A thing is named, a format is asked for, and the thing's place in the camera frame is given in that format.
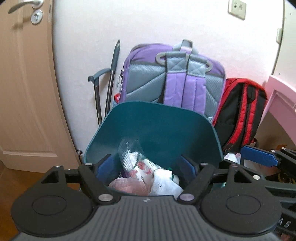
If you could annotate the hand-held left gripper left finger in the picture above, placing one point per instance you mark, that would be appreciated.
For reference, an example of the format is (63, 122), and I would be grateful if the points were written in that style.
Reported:
(105, 168)

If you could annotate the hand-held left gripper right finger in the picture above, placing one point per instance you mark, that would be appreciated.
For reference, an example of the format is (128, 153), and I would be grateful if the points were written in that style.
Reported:
(188, 166)

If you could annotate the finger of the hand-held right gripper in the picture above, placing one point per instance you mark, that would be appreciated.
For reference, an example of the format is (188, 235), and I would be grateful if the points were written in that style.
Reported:
(272, 185)
(259, 156)

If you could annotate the pale wrapper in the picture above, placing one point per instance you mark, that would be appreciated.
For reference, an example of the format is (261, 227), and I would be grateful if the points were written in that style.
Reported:
(231, 157)

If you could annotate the pink plastic bag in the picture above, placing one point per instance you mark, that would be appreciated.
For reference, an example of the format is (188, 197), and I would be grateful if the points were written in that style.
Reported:
(129, 185)

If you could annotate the white knotted plastic bag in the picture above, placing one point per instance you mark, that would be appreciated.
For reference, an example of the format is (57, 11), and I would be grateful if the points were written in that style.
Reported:
(165, 185)

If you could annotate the clear plastic tray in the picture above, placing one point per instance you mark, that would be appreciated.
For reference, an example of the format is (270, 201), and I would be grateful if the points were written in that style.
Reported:
(129, 150)

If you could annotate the teal plastic trash bin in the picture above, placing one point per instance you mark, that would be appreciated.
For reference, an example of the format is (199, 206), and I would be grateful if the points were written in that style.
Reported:
(157, 125)

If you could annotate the metal door stopper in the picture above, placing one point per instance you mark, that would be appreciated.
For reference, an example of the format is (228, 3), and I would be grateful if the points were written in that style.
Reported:
(79, 152)

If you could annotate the red black backpack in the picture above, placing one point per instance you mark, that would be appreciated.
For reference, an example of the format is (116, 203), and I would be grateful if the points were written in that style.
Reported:
(238, 111)

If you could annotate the pink desk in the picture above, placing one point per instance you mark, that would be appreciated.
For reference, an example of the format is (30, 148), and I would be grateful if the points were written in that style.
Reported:
(279, 90)

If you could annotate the purple grey backpack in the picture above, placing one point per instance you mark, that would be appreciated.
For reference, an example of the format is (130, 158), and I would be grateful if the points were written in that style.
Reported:
(148, 76)

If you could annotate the grey metal pole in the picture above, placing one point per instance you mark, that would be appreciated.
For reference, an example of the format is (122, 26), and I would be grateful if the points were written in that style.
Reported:
(114, 62)

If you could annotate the beige wooden door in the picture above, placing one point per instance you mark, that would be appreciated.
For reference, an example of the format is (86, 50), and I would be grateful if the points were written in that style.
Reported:
(27, 92)

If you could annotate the white cabinet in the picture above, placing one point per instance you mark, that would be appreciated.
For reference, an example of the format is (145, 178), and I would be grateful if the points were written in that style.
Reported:
(289, 46)

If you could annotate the round silver door lock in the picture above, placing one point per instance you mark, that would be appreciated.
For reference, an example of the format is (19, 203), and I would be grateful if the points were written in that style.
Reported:
(36, 16)

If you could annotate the beige wall socket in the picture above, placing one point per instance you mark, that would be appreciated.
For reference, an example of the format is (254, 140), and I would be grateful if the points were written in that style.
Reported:
(237, 9)

